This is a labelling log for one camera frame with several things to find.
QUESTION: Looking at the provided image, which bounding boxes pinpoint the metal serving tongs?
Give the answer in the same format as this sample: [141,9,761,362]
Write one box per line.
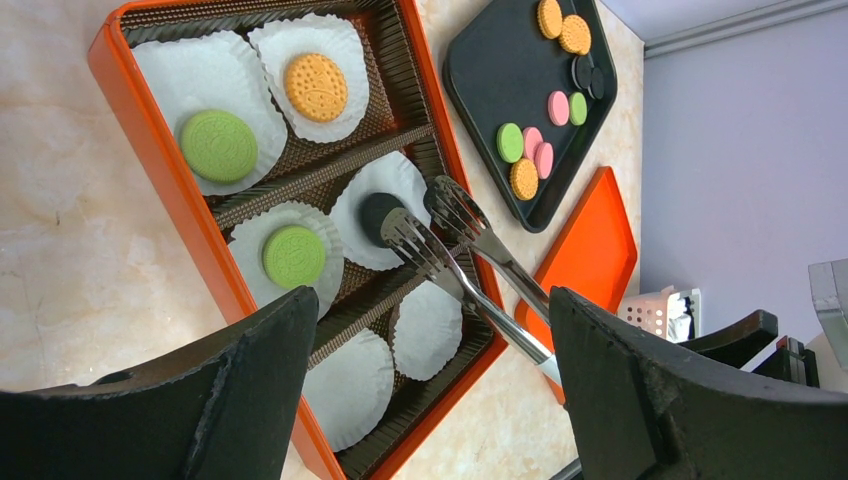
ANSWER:
[381,175,562,386]

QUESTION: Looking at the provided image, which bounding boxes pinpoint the white plastic basket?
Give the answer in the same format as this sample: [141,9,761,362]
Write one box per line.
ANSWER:
[617,286,701,341]

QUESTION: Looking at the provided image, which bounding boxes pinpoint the black sandwich cookie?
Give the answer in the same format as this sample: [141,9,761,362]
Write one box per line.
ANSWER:
[588,67,605,100]
[571,55,593,90]
[357,192,405,249]

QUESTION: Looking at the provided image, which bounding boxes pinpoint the yellow sandwich cookie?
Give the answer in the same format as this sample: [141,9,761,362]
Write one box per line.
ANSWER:
[283,53,348,123]
[509,158,539,201]
[558,14,592,56]
[536,0,563,39]

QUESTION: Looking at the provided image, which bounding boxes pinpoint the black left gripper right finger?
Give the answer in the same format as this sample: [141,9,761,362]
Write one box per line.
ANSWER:
[550,287,847,479]

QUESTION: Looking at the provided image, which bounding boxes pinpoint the black baking tray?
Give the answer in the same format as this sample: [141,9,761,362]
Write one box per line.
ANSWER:
[442,0,618,233]

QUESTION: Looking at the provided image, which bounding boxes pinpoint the orange cookie tin box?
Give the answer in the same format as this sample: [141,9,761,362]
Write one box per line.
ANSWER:
[88,1,506,479]

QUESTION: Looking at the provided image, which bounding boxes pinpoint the white paper cupcake liner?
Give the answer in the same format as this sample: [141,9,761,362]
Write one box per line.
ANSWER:
[303,329,395,452]
[391,281,463,381]
[132,31,288,195]
[229,201,345,318]
[248,14,370,143]
[330,151,431,271]

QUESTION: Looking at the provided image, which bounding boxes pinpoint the pink sandwich cookie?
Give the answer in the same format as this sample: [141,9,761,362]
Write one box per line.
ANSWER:
[533,142,554,180]
[547,90,570,126]
[522,126,544,161]

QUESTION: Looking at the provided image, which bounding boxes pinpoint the orange tin lid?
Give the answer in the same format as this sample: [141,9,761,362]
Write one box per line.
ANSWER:
[513,166,639,407]

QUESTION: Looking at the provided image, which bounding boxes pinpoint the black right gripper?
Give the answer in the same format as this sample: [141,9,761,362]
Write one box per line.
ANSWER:
[679,309,820,388]

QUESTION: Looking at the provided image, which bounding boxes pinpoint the green sandwich cookie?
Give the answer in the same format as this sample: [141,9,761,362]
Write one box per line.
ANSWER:
[262,225,326,289]
[569,92,588,126]
[496,122,524,164]
[178,109,259,184]

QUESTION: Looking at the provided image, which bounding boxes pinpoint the white cloth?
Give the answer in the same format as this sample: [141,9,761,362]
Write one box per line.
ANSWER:
[666,292,693,343]

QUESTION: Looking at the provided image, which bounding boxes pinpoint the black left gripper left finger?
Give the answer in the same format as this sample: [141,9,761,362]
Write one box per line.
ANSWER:
[1,287,318,479]

